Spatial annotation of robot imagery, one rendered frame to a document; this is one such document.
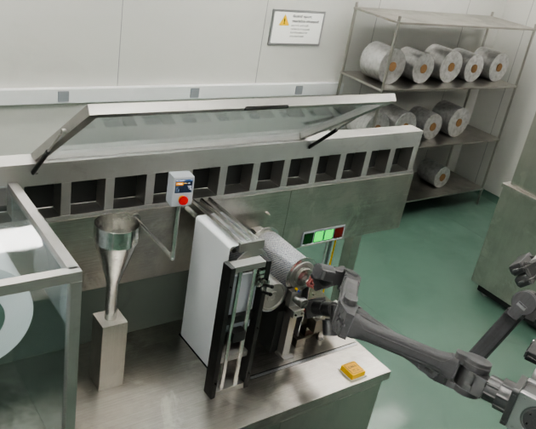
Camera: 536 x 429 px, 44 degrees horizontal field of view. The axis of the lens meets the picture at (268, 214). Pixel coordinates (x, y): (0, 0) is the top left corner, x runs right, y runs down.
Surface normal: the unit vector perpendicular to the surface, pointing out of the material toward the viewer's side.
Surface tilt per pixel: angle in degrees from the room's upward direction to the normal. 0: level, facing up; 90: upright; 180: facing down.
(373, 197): 90
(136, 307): 90
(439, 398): 0
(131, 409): 0
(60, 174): 90
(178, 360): 0
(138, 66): 90
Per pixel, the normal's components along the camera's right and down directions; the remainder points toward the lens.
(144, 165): 0.56, 0.44
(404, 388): 0.16, -0.89
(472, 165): -0.81, 0.13
